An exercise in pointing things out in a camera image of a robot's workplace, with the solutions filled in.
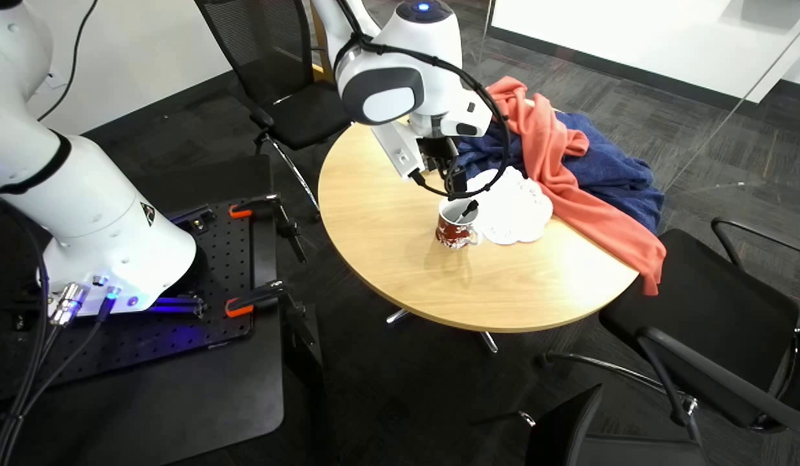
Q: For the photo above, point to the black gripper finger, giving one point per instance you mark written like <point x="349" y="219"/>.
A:
<point x="460" y="185"/>

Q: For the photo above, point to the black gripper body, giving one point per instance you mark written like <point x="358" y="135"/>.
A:
<point x="438" y="154"/>

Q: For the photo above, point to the black marker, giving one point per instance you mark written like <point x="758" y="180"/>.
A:
<point x="471" y="207"/>

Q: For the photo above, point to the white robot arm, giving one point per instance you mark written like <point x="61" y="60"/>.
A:
<point x="111" y="247"/>

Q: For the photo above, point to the red patterned mug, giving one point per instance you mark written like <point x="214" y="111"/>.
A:
<point x="452" y="229"/>

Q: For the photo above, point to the white lace cloth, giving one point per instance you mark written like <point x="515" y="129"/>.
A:
<point x="512" y="207"/>

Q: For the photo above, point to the orange cloth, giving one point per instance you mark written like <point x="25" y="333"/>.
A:
<point x="546" y="144"/>

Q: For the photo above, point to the round wooden table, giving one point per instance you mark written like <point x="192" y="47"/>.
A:
<point x="384" y="229"/>

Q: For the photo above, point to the dark blue cloth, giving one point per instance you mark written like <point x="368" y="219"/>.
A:
<point x="604" y="170"/>

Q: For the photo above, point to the orange black clamp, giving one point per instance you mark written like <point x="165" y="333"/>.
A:
<point x="254" y="298"/>

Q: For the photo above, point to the black mesh office chair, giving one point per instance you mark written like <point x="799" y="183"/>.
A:
<point x="561" y="432"/>

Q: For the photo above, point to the black office chair near wall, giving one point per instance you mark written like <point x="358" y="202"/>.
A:
<point x="269" y="44"/>

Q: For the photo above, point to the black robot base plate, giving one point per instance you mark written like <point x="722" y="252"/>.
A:
<point x="177" y="381"/>

